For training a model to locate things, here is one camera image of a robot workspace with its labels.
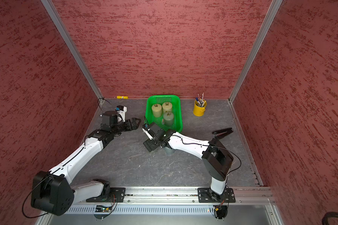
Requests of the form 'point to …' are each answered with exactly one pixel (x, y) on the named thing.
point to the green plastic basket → (175, 100)
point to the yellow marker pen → (120, 97)
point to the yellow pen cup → (198, 110)
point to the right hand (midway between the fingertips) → (152, 143)
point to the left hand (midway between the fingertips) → (134, 123)
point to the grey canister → (169, 151)
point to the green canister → (168, 117)
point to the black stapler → (221, 133)
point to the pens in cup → (200, 101)
